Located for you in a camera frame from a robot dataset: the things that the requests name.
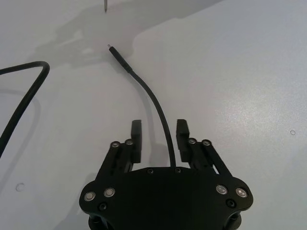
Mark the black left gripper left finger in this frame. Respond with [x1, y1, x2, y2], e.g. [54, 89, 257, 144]
[94, 119, 143, 184]

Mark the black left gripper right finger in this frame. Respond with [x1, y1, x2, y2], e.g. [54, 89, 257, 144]
[176, 118, 237, 180]

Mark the thin black cable silver plug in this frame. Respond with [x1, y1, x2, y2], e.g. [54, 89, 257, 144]
[107, 44, 177, 169]

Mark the thick black cable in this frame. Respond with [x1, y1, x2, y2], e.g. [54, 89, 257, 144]
[0, 61, 51, 159]

